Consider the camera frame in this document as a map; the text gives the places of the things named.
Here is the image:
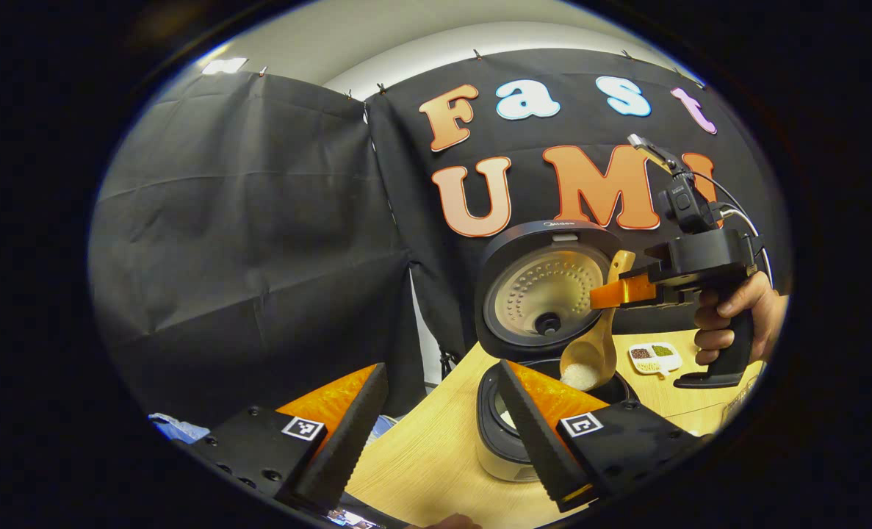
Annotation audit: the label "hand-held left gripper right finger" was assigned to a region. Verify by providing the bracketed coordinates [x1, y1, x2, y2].
[496, 359, 708, 513]

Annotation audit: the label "black rice cooker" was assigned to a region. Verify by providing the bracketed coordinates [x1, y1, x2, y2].
[474, 220, 638, 483]

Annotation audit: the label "clear rice bowl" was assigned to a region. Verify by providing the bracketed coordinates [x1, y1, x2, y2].
[722, 378, 763, 427]

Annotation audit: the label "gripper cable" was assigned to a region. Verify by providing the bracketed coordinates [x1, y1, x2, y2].
[689, 170, 774, 287]

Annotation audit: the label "white divided bean dish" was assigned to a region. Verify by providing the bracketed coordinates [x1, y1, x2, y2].
[628, 342, 683, 377]

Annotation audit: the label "blue cloth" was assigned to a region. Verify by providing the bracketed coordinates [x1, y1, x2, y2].
[148, 413, 212, 445]

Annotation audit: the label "wooden spoon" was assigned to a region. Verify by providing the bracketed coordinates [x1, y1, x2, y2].
[559, 250, 636, 392]

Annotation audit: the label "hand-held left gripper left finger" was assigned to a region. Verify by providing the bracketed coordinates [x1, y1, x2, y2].
[173, 362, 390, 515]

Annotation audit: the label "black backdrop cloth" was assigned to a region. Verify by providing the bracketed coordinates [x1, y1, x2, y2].
[89, 48, 793, 427]

